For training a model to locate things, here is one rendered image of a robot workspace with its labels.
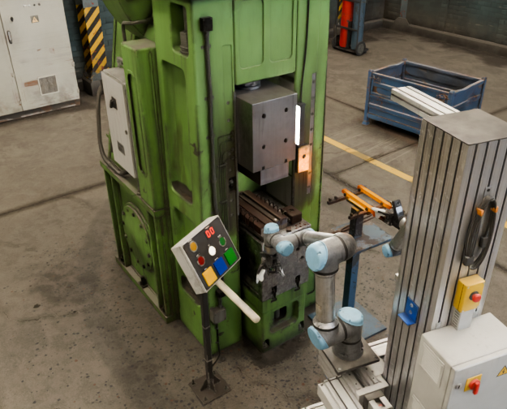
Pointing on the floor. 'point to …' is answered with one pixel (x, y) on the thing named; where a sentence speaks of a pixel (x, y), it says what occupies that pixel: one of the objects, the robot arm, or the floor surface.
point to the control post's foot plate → (200, 387)
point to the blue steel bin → (380, 101)
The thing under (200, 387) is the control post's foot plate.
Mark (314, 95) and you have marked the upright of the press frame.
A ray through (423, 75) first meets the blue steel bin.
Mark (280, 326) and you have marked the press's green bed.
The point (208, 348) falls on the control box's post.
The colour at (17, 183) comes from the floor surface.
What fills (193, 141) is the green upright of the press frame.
